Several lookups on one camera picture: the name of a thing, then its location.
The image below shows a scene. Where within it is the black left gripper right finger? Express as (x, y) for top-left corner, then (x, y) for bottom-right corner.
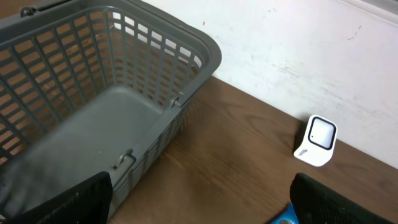
(290, 173), (392, 224)

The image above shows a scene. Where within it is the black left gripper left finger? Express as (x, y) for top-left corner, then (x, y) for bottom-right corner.
(1, 171), (113, 224)

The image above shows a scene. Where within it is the blue Oreo cookie pack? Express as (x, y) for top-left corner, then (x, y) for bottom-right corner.
(269, 203), (299, 224)

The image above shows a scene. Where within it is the white barcode scanner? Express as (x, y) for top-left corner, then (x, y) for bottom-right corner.
(293, 114), (338, 167)

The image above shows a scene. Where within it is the grey plastic shopping basket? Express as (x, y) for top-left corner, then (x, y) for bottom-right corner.
(1, 0), (222, 221)

